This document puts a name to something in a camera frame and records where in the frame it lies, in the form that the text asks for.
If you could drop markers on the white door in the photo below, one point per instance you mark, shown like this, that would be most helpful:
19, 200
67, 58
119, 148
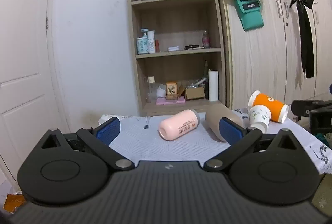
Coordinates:
23, 71

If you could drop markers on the clear bottle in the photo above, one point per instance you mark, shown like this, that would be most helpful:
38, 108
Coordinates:
152, 89

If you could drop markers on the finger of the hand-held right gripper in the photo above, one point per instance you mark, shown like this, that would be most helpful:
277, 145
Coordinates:
303, 107

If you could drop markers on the orange wrapper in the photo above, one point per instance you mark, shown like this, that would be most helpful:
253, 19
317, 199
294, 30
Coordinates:
14, 203

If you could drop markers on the orange flower box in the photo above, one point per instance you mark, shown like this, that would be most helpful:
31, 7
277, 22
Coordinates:
171, 89

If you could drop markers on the flat pink box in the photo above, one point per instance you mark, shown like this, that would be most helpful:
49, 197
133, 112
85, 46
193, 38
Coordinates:
170, 100

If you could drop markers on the small white box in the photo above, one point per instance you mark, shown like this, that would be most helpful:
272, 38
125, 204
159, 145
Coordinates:
173, 48

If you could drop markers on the black ribbon bow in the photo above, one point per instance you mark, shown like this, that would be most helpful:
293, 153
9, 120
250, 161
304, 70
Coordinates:
306, 40

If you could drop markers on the teal bag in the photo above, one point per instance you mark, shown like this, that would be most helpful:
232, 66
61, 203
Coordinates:
250, 15

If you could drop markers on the light wooden wardrobe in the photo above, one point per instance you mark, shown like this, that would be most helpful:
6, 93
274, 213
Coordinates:
275, 58

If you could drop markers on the teal and white bottle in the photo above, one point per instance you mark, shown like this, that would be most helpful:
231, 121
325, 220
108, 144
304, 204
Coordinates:
142, 45

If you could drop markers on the orange cup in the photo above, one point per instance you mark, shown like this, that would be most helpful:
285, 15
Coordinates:
269, 107

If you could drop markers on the dark small items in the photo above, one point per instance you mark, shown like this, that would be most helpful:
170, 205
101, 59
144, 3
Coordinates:
193, 46

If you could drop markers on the white patterned paper cup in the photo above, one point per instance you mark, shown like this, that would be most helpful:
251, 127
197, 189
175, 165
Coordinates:
258, 116

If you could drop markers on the pink plastic bottle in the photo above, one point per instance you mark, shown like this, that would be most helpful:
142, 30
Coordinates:
179, 124

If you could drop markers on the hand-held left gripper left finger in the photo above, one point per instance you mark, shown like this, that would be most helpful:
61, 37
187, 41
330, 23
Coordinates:
107, 130

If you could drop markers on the cardboard box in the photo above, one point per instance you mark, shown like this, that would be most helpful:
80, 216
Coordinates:
194, 93

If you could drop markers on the green cloth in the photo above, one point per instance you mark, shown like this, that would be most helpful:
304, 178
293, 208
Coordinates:
323, 198

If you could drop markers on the white printed table cloth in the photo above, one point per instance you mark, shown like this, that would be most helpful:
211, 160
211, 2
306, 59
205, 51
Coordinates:
145, 135

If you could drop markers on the tan cup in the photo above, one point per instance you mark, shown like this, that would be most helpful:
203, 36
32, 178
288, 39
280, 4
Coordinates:
214, 123

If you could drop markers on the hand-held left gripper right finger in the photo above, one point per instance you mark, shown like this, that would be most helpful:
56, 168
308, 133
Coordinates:
230, 131

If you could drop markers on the paper towel roll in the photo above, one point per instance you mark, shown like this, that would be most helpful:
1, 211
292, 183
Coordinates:
213, 85

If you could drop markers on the wooden shelf unit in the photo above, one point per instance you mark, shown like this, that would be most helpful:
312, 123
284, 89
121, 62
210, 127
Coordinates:
179, 19

